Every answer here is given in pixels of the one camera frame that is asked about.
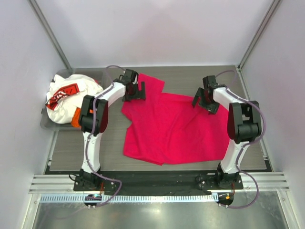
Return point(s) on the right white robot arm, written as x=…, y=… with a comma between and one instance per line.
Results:
x=243, y=127

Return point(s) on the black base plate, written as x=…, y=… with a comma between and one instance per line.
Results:
x=153, y=183

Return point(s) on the pink t shirt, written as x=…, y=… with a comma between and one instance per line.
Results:
x=166, y=129

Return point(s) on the white t shirt red print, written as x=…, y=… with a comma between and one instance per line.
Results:
x=66, y=94

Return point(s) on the right aluminium frame post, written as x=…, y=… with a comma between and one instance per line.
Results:
x=259, y=32

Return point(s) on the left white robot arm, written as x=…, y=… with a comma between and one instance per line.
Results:
x=94, y=120

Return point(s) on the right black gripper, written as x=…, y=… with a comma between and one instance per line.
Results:
x=213, y=108

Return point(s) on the aluminium frame post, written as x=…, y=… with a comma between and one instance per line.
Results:
x=49, y=32
x=259, y=32

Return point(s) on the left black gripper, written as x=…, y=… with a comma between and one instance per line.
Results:
x=140, y=94

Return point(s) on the clear plastic bin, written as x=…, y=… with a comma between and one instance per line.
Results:
x=95, y=73

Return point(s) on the aluminium front rail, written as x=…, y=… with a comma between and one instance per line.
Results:
x=267, y=181

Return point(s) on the white slotted cable duct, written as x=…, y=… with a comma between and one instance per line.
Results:
x=95, y=198

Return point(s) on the left aluminium frame post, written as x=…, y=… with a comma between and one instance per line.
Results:
x=49, y=32

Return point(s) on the orange t shirt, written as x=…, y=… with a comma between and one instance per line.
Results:
x=75, y=119

